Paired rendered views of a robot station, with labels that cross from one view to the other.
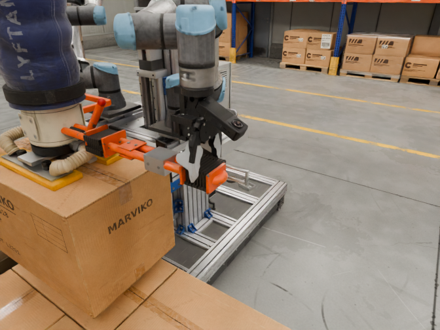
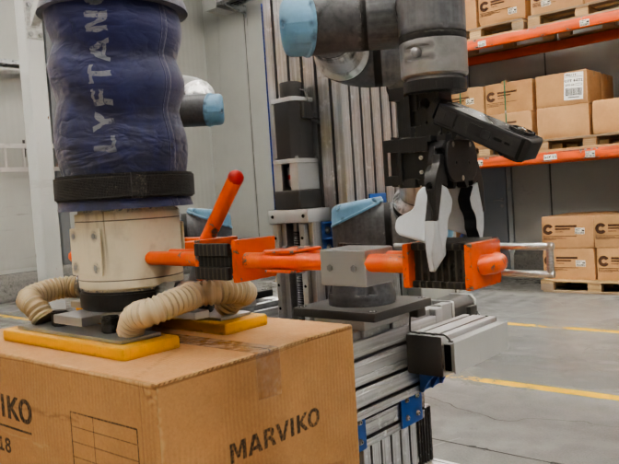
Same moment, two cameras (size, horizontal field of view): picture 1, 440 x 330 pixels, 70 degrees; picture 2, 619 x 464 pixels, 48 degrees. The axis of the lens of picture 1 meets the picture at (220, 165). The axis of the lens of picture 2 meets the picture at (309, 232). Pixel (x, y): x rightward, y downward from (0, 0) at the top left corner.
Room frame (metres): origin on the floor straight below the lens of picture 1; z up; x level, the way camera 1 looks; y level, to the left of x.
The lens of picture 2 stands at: (-0.14, 0.10, 1.28)
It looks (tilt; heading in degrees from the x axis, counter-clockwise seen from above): 3 degrees down; 7
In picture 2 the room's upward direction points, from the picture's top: 4 degrees counter-clockwise
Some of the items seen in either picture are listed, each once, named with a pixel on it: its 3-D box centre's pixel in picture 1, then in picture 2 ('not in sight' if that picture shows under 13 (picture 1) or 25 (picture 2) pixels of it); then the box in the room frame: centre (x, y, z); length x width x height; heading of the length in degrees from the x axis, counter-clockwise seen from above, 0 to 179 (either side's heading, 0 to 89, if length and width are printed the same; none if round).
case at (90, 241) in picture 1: (76, 206); (145, 449); (0.98, 0.54, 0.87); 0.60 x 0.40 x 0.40; 58
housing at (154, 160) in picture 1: (162, 160); (356, 265); (0.73, 0.15, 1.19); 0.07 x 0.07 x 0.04; 57
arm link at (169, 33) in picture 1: (190, 31); (411, 16); (0.77, 0.07, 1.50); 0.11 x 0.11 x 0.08; 0
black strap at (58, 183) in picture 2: (47, 88); (127, 187); (0.98, 0.54, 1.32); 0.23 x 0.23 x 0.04
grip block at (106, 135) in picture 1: (105, 140); (235, 258); (0.85, 0.33, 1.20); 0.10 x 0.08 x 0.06; 147
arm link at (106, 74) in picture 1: (105, 75); (207, 231); (1.69, 0.60, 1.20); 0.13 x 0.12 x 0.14; 106
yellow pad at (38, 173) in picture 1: (35, 162); (85, 329); (0.90, 0.60, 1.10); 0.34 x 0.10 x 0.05; 57
